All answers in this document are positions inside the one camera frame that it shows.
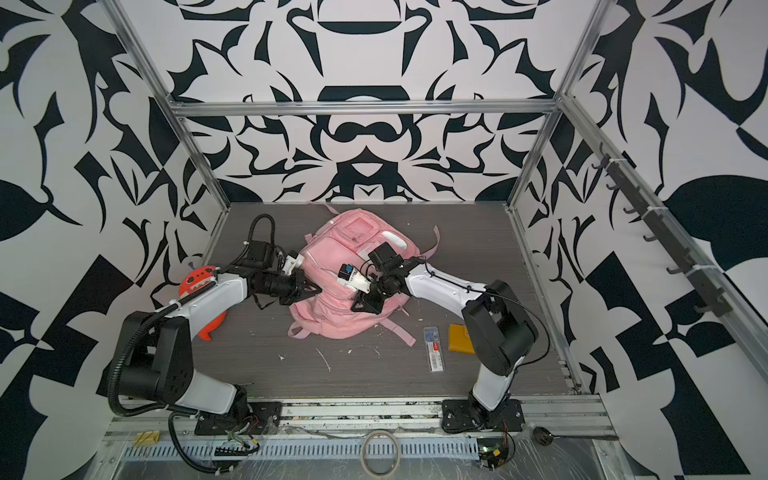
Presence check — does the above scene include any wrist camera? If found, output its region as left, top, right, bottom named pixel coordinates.
left=282, top=252, right=304, bottom=276
left=337, top=263, right=371, bottom=293

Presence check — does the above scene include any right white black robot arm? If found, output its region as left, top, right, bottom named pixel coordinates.
left=352, top=243, right=539, bottom=417

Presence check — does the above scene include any yellow tape piece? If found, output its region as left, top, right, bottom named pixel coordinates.
left=132, top=430, right=160, bottom=448

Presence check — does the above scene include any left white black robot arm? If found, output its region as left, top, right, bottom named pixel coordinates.
left=106, top=231, right=322, bottom=422

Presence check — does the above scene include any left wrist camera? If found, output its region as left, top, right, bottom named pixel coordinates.
left=282, top=252, right=304, bottom=276

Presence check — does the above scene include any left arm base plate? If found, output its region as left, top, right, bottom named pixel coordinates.
left=194, top=401, right=283, bottom=436

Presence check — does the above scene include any pink student backpack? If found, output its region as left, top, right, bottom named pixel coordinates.
left=288, top=209, right=437, bottom=346

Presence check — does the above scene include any roll of clear tape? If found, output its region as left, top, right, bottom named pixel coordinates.
left=359, top=430, right=402, bottom=479

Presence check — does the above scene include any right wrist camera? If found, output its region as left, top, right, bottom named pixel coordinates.
left=337, top=263, right=371, bottom=293

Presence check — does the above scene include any clear pen refill box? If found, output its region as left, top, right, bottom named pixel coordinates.
left=424, top=326, right=444, bottom=373

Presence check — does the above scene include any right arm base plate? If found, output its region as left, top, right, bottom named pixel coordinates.
left=441, top=397, right=525, bottom=434

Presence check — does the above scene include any red monster plush toy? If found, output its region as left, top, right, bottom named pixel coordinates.
left=178, top=265, right=227, bottom=342

